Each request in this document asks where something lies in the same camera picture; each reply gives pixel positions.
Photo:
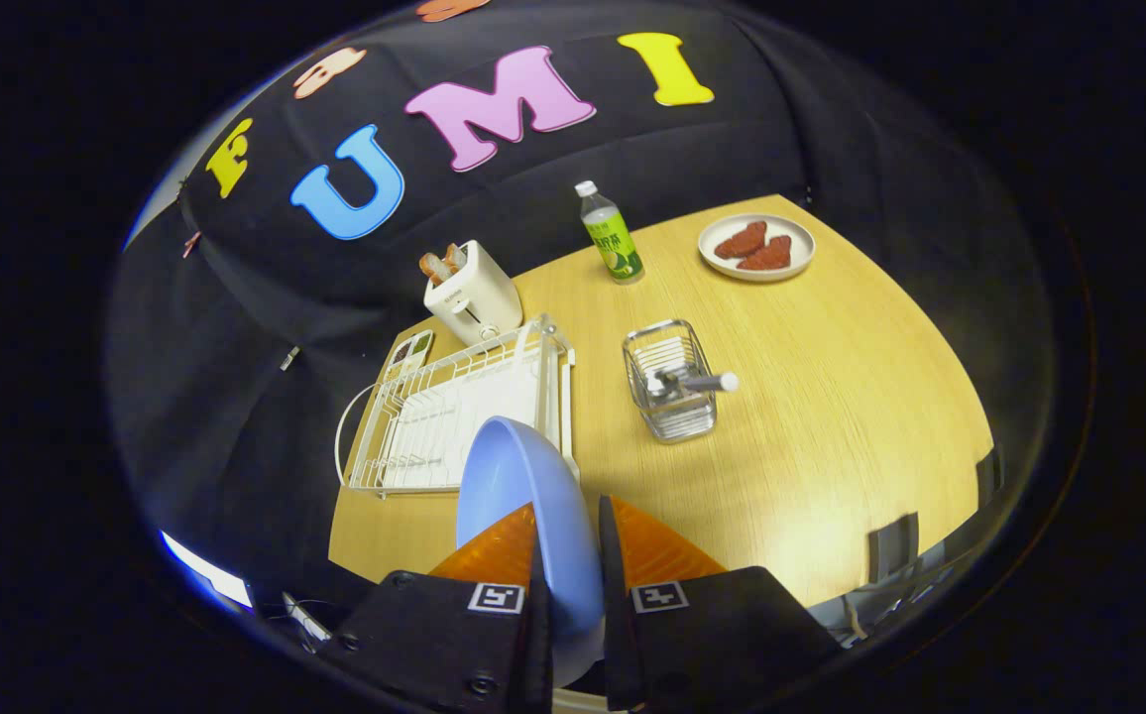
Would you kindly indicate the computer monitor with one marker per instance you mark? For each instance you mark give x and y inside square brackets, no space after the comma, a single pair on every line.
[201,570]

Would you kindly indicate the white toaster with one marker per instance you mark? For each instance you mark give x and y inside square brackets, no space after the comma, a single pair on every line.
[479,297]

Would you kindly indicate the small metal clip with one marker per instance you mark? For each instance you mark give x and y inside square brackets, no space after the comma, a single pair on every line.
[290,357]

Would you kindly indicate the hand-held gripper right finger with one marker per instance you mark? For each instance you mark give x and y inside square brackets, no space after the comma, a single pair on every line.
[613,635]

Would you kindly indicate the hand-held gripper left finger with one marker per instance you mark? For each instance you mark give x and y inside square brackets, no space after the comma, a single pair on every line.
[539,635]

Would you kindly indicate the orange clip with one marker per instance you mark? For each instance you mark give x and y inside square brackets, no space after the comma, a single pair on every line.
[192,244]

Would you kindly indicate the brown meat piece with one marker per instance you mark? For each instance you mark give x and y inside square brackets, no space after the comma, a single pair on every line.
[766,256]
[742,241]

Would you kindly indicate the white divided tray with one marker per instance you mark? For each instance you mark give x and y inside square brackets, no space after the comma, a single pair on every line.
[412,352]

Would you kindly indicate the white round dish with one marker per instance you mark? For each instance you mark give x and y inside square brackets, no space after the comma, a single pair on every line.
[796,238]

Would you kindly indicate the toasted bread slice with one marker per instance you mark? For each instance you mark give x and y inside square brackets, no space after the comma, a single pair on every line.
[455,256]
[434,268]

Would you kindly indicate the green label drink bottle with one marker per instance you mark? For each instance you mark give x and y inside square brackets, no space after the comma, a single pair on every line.
[613,243]

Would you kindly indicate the black backdrop cloth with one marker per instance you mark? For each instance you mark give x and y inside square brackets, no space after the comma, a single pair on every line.
[266,297]

